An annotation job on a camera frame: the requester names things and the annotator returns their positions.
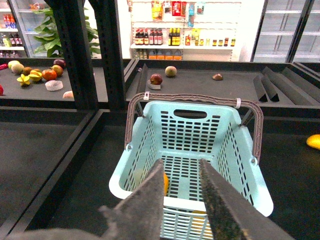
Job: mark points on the yellow star fruit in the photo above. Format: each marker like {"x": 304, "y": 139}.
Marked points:
{"x": 24, "y": 80}

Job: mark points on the white grocery shelf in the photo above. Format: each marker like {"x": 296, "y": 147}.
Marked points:
{"x": 204, "y": 30}

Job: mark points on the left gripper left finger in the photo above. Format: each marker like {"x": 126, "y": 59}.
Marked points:
{"x": 137, "y": 217}

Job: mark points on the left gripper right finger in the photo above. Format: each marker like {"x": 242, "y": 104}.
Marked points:
{"x": 230, "y": 215}

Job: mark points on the orange mango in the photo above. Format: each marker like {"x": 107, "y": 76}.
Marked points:
{"x": 166, "y": 184}

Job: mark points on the dark red fruit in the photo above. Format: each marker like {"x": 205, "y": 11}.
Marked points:
{"x": 156, "y": 79}

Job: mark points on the black produce display stand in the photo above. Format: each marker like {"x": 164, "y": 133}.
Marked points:
{"x": 57, "y": 156}

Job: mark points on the green round fruit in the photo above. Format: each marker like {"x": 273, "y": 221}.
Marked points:
{"x": 170, "y": 71}

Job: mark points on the yellow mango on shelf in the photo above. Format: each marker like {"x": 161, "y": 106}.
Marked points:
{"x": 313, "y": 141}

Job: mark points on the light blue plastic basket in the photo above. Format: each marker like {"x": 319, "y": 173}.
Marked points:
{"x": 181, "y": 129}

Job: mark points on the orange tangerine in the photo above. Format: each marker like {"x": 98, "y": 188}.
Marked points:
{"x": 49, "y": 74}

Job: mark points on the brown half fruit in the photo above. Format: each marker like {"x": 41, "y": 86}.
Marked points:
{"x": 217, "y": 77}

